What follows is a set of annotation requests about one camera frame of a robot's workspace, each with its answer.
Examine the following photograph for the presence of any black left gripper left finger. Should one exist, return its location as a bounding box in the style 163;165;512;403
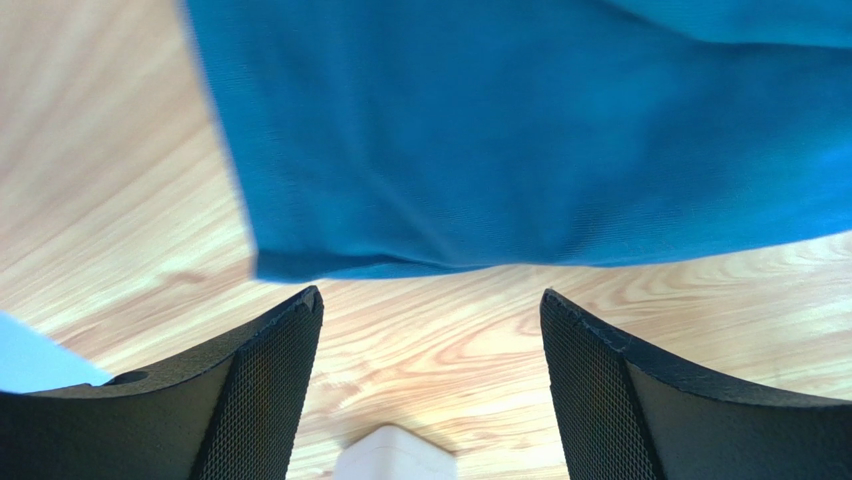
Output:
1;287;324;479

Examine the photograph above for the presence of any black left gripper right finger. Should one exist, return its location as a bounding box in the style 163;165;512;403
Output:
539;290;851;479

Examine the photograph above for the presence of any teal blue t shirt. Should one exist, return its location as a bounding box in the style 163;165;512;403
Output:
186;1;851;283

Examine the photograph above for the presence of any white power adapter cube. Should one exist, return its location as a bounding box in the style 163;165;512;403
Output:
332;425;458;480

